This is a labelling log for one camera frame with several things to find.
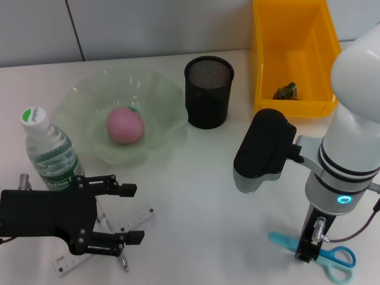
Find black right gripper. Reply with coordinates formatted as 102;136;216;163
294;205;337;262

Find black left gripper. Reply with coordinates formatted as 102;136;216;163
0;174;145;257

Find white plastic ruler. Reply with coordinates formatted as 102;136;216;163
52;202;156;277

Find blue scissors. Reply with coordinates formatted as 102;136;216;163
268;230;357;283

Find pink peach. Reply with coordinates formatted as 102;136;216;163
106;106;146;145

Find clear water bottle green label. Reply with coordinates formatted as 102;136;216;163
20;106;86;192

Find green plastic wrapper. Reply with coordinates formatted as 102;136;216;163
273;81;300;101

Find grey ballpoint pen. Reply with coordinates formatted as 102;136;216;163
95;201;130;273

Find green glass fruit plate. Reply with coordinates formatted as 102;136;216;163
56;68;190;164

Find black mesh pen holder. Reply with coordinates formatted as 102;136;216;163
183;56;235;130

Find yellow plastic bin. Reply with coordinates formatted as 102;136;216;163
251;0;342;119

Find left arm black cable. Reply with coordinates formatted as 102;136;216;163
0;173;33;246

